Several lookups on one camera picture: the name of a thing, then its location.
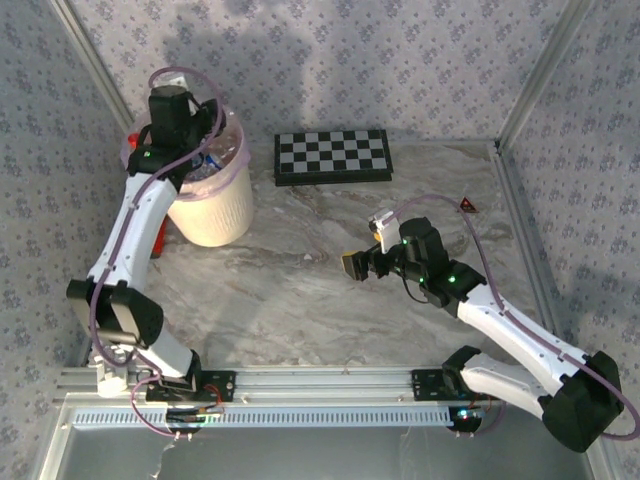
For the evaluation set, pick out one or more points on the pepsi bottle blue cap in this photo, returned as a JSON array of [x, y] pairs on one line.
[[215, 161]]

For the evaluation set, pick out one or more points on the clear bottle red label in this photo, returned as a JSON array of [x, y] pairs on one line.
[[134, 147]]

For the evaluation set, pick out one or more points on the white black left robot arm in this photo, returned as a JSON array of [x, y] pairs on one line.
[[130, 235]]

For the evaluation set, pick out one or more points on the white ribbed waste bin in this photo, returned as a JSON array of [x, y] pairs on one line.
[[220, 215]]

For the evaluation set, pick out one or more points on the red black triangle sticker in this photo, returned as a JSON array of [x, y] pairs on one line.
[[467, 207]]

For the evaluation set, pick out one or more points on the black white folded chessboard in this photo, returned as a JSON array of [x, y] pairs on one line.
[[330, 152]]

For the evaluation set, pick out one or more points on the red cylindrical tube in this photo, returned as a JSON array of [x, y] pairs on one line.
[[160, 240]]

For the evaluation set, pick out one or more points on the small circuit board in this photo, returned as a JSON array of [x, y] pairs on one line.
[[467, 415], [192, 417]]

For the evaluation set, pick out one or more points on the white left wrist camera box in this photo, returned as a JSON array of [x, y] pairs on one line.
[[178, 82]]

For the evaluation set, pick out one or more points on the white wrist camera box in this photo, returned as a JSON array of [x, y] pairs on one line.
[[178, 82], [387, 232]]

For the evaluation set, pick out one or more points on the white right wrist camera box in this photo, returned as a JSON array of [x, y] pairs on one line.
[[387, 232]]

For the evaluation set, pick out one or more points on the aluminium frame post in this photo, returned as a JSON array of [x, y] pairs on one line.
[[92, 60], [545, 65]]

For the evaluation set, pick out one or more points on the aluminium table side rail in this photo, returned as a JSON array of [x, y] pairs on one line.
[[525, 235]]

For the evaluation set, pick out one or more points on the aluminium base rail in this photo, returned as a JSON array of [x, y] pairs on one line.
[[325, 382]]

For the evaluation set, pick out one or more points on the white plastic bracket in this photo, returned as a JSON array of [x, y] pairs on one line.
[[110, 385]]

